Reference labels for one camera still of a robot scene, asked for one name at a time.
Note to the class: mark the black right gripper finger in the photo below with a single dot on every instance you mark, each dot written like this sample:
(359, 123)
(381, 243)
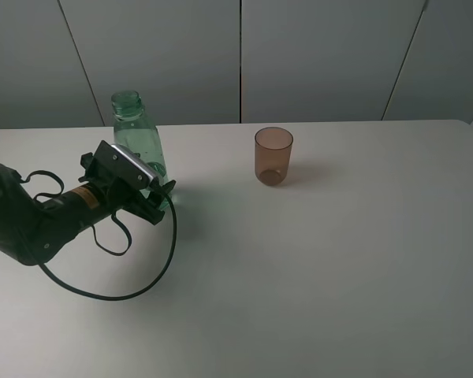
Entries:
(163, 189)

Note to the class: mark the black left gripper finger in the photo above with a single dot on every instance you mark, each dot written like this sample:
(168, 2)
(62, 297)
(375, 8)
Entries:
(148, 210)

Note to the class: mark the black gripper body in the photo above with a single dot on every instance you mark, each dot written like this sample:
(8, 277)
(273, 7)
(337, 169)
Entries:
(102, 193)

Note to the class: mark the green transparent plastic bottle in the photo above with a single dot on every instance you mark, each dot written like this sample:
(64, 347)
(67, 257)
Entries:
(134, 129)

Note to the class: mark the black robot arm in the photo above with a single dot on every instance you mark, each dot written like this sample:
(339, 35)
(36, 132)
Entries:
(34, 228)

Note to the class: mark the pink translucent plastic cup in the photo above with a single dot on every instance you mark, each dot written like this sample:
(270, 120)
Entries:
(273, 146)

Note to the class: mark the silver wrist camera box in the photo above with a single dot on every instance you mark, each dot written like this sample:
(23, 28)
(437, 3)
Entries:
(124, 164)

